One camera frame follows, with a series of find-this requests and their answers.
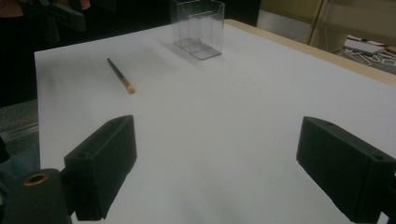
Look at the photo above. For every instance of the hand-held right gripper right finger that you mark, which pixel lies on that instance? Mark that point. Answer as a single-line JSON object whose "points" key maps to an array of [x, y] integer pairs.
{"points": [[345, 168]]}

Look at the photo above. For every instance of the light wooden shelf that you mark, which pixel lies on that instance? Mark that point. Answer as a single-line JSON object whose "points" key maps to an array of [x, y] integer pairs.
{"points": [[342, 18]]}

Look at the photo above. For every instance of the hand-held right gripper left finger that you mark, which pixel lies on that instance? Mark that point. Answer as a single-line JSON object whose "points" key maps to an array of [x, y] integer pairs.
{"points": [[99, 168]]}

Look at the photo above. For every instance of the metal floor rail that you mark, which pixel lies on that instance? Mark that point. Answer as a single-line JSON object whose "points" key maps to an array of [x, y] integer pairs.
{"points": [[18, 132]]}

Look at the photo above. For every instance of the clear acrylic organizer box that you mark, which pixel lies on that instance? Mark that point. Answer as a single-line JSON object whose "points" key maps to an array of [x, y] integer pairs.
{"points": [[200, 51]]}

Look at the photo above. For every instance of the blue cloth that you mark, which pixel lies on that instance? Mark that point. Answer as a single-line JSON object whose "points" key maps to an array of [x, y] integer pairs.
{"points": [[18, 163]]}

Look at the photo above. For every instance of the white paper sheet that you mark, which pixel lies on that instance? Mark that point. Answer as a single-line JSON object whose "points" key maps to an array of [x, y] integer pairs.
{"points": [[218, 109]]}

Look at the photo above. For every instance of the light wooden table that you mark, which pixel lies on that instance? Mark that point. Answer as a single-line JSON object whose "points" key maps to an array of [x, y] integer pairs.
{"points": [[311, 51]]}

